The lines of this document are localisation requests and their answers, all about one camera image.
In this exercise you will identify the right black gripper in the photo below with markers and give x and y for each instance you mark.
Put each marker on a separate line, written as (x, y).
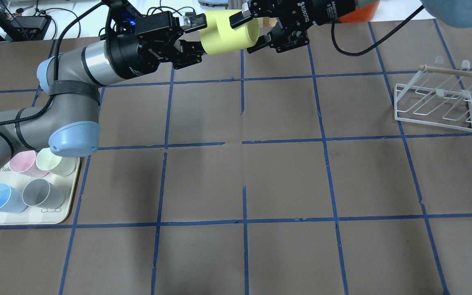
(321, 11)

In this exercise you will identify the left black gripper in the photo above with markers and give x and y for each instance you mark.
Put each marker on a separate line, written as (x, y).
(131, 59)

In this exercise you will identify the yellow green plastic cup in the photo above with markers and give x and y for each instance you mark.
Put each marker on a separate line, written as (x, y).
(219, 37)

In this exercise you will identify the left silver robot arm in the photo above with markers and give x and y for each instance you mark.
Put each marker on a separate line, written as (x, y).
(68, 124)

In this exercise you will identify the cream plastic cup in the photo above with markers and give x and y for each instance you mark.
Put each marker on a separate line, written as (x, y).
(54, 164)

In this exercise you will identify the pink plastic cup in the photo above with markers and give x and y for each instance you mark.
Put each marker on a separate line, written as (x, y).
(25, 163)

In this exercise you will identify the grey plastic cup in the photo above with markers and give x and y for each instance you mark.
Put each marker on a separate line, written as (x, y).
(43, 194)

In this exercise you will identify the light blue plastic cup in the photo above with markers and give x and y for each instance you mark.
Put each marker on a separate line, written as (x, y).
(11, 199)

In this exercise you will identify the beige serving tray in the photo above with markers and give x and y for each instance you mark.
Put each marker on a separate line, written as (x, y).
(35, 215)

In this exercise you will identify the white wire cup rack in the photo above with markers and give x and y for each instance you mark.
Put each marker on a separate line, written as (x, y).
(436, 96)

